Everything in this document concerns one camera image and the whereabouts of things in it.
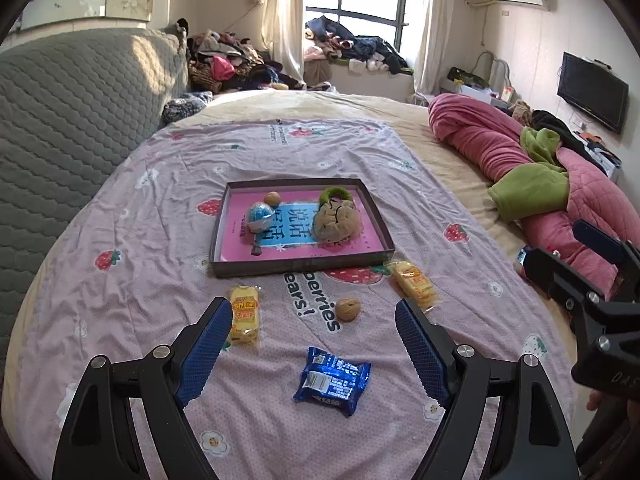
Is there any pink strawberry print bedsheet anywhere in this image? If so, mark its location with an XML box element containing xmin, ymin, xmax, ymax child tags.
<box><xmin>30</xmin><ymin>119</ymin><xmax>581</xmax><ymax>480</ymax></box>

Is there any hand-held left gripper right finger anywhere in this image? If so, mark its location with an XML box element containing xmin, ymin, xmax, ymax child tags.
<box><xmin>395</xmin><ymin>298</ymin><xmax>578</xmax><ymax>480</ymax></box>

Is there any clothes pile on windowsill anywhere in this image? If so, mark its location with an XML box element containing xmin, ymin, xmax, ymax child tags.
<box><xmin>302</xmin><ymin>16</ymin><xmax>408</xmax><ymax>75</ymax></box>

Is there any brown hanging cloth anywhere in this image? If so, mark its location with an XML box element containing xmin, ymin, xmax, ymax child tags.
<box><xmin>303</xmin><ymin>57</ymin><xmax>333</xmax><ymax>92</ymax></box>

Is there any green fuzzy hair ring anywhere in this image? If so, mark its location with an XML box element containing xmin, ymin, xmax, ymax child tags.
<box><xmin>320</xmin><ymin>186</ymin><xmax>354</xmax><ymax>211</ymax></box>

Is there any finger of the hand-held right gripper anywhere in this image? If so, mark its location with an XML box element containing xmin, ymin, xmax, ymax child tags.
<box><xmin>572</xmin><ymin>219</ymin><xmax>640</xmax><ymax>301</ymax></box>
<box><xmin>524</xmin><ymin>246</ymin><xmax>640</xmax><ymax>341</ymax></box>

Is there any black television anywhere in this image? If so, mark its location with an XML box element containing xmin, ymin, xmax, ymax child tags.
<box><xmin>556</xmin><ymin>51</ymin><xmax>630</xmax><ymax>135</ymax></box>

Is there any black garment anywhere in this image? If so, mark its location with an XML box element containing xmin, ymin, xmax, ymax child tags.
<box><xmin>532</xmin><ymin>110</ymin><xmax>598</xmax><ymax>156</ymax></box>

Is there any white window seat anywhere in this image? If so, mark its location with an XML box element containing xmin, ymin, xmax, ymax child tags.
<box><xmin>330</xmin><ymin>67</ymin><xmax>416</xmax><ymax>106</ymax></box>

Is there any blue snack packet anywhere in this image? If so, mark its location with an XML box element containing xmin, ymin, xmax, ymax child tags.
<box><xmin>292</xmin><ymin>346</ymin><xmax>372</xmax><ymax>417</ymax></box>

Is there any cream curtain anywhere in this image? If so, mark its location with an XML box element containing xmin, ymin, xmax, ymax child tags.
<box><xmin>245</xmin><ymin>0</ymin><xmax>308</xmax><ymax>86</ymax></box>
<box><xmin>412</xmin><ymin>0</ymin><xmax>453</xmax><ymax>96</ymax></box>

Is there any dark shallow cardboard box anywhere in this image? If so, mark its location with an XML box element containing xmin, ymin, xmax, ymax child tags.
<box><xmin>210</xmin><ymin>178</ymin><xmax>396</xmax><ymax>279</ymax></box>

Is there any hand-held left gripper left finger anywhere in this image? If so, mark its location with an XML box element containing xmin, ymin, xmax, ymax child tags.
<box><xmin>52</xmin><ymin>296</ymin><xmax>235</xmax><ymax>480</ymax></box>

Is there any black bag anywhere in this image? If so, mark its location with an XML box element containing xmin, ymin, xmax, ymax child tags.
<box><xmin>446</xmin><ymin>66</ymin><xmax>490</xmax><ymax>87</ymax></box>

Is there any pink quilt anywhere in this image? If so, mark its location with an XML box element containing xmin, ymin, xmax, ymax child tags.
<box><xmin>428</xmin><ymin>93</ymin><xmax>628</xmax><ymax>301</ymax></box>

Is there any grey quilted headboard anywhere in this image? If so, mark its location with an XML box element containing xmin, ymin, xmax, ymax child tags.
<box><xmin>0</xmin><ymin>27</ymin><xmax>191</xmax><ymax>376</ymax></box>

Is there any beige plush toy green handle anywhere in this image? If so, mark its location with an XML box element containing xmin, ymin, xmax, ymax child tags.
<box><xmin>311</xmin><ymin>199</ymin><xmax>362</xmax><ymax>246</ymax></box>

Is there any pile of mixed clothes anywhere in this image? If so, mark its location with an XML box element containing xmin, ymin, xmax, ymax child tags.
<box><xmin>187</xmin><ymin>30</ymin><xmax>301</xmax><ymax>95</ymax></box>

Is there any white curved metal frame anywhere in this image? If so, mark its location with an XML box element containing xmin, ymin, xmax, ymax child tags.
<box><xmin>472</xmin><ymin>51</ymin><xmax>512</xmax><ymax>92</ymax></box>

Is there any blue white toy capsule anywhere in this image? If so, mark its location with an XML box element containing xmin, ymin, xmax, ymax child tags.
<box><xmin>248</xmin><ymin>201</ymin><xmax>277</xmax><ymax>233</ymax></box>

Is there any yellow rice cracker packet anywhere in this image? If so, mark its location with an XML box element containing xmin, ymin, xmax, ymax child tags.
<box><xmin>389</xmin><ymin>259</ymin><xmax>438</xmax><ymax>309</ymax></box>
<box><xmin>229</xmin><ymin>285</ymin><xmax>262</xmax><ymax>347</ymax></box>

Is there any large walnut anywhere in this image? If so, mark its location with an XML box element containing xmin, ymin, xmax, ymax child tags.
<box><xmin>335</xmin><ymin>297</ymin><xmax>362</xmax><ymax>322</ymax></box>

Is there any dark floral pillow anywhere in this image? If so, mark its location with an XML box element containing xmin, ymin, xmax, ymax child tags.
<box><xmin>161</xmin><ymin>91</ymin><xmax>213</xmax><ymax>126</ymax></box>

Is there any green fleece blanket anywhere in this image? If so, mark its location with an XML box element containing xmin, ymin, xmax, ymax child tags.
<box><xmin>487</xmin><ymin>127</ymin><xmax>571</xmax><ymax>223</ymax></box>

